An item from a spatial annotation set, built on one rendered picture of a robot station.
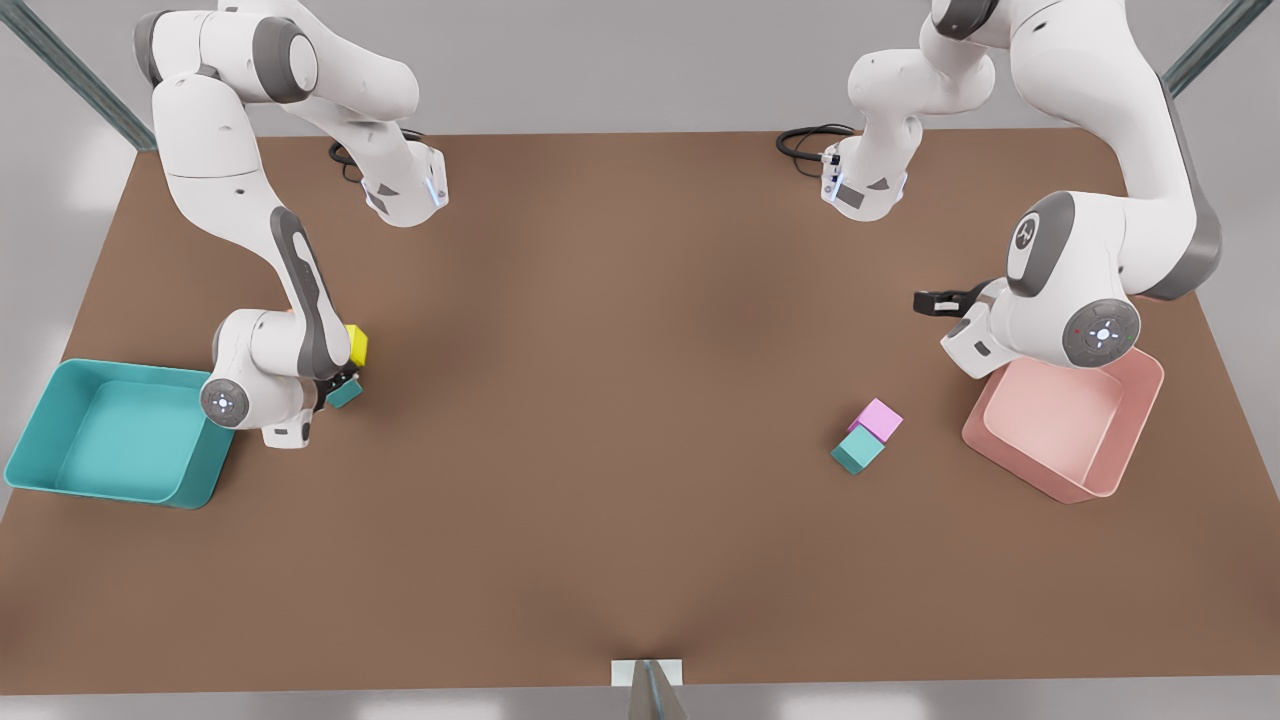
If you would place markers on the small teal cube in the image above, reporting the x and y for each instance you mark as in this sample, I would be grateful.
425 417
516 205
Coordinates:
346 394
857 451

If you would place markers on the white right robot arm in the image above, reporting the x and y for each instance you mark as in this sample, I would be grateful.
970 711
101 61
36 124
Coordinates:
215 150

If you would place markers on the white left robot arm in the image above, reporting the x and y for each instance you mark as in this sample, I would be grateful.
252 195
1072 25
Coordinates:
1090 120

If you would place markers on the small yellow cube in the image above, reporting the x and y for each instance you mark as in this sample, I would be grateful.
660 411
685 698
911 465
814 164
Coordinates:
358 346

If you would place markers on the small pink cube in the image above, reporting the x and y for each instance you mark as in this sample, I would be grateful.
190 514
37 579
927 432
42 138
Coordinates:
878 419

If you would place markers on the pink square tray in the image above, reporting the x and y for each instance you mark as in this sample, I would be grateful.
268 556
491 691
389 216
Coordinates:
1060 430

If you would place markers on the teal square tray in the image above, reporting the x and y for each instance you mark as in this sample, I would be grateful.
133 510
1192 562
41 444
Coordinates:
120 440

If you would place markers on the silver frame post with foot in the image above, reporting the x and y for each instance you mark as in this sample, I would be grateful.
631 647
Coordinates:
650 690

